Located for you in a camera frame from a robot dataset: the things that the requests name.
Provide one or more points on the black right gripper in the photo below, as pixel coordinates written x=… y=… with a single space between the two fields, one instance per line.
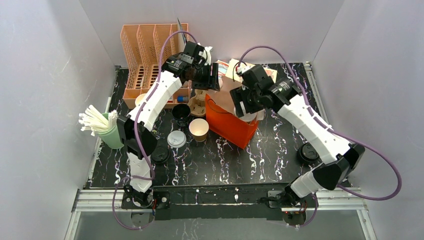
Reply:
x=238 y=100

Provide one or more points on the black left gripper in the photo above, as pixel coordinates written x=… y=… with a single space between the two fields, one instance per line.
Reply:
x=214 y=77

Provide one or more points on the brown pulp cup carrier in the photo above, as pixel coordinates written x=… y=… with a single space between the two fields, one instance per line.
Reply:
x=197 y=103

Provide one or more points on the orange paper bag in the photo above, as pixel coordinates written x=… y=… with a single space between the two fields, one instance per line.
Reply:
x=220 y=115

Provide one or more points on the kraft paper cup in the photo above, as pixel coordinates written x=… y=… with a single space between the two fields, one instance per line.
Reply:
x=249 y=117
x=199 y=129

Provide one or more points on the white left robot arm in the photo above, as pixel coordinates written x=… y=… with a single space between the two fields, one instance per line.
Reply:
x=135 y=130

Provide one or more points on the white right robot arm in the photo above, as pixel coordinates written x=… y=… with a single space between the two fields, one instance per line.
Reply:
x=338 y=156

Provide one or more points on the grey folder in organizer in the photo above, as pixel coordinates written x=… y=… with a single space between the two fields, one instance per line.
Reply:
x=182 y=38

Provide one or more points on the blue capped small bottle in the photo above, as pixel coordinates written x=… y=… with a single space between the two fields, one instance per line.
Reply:
x=182 y=99

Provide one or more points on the black paper cup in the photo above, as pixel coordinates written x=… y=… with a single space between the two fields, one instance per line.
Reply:
x=182 y=114

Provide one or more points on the orange plastic file organizer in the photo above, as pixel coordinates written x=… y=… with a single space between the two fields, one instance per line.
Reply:
x=142 y=44

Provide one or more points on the white cup lid underneath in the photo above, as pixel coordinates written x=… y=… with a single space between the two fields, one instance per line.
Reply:
x=176 y=139

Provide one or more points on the black cup lid right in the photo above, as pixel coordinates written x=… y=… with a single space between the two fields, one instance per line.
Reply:
x=307 y=154

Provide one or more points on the black cup lid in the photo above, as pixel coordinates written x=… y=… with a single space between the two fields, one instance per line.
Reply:
x=307 y=154
x=160 y=155

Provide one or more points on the black cup lid left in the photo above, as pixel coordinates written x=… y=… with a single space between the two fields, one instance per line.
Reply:
x=160 y=155

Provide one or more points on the green straw holder cup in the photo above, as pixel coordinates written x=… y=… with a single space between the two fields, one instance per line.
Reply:
x=111 y=136

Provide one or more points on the white wrapped straws bundle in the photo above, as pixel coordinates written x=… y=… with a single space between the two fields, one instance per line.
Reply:
x=97 y=123

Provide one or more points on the aluminium rail frame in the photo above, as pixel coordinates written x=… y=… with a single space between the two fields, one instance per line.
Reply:
x=97 y=214

